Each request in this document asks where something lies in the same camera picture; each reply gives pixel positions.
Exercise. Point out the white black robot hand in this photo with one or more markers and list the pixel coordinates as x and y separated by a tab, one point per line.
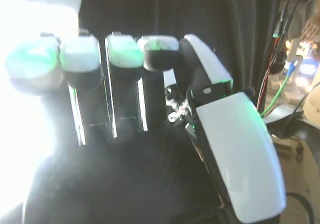
125	179

